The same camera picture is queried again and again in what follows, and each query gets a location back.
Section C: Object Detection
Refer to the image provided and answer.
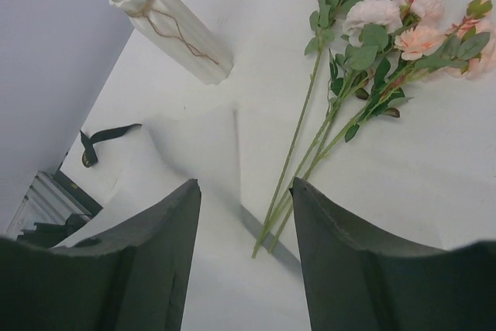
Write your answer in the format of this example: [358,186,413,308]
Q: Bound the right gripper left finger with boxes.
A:
[1,179,202,330]

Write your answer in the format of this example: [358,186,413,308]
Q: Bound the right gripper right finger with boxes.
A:
[291,178,495,330]

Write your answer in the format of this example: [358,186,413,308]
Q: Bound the white wrapping paper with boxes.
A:
[61,106,310,330]

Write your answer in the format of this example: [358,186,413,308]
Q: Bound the black ribbon gold lettering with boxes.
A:
[79,123,142,168]

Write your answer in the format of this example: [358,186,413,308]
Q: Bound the pink flower bouquet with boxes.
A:
[243,0,495,257]

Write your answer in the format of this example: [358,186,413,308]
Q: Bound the white ribbed vase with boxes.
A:
[108,0,233,85]

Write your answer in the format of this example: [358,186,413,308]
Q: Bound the aluminium front rail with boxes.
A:
[5,172,79,239]

